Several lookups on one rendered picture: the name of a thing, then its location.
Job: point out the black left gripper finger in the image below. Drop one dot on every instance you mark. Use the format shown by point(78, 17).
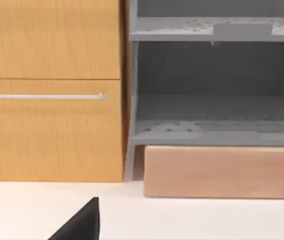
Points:
point(86, 222)

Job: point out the wooden cupboard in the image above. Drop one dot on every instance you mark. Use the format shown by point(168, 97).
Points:
point(125, 90)

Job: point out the pale wooden drawer front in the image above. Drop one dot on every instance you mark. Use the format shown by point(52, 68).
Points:
point(222, 172)

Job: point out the grey pierced drawer inside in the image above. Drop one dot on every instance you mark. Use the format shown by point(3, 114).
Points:
point(207, 135)

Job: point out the plain wooden drawer front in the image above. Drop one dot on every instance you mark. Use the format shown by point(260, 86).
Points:
point(49, 37)

